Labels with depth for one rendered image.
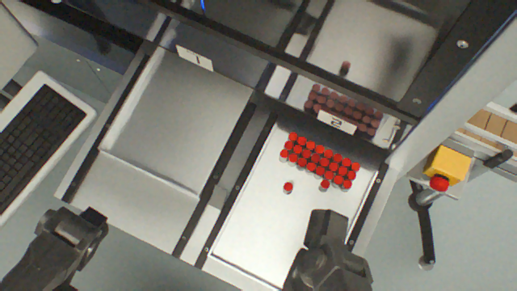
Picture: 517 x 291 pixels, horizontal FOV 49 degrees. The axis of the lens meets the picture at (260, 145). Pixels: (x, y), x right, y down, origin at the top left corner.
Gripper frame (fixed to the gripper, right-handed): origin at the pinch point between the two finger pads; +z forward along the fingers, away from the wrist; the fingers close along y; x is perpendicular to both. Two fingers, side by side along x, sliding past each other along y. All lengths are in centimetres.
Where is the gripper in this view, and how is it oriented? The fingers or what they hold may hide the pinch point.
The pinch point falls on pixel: (299, 288)
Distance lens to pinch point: 110.2
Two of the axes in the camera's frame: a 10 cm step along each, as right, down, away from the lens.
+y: 4.2, -8.2, 3.8
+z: -0.7, 3.9, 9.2
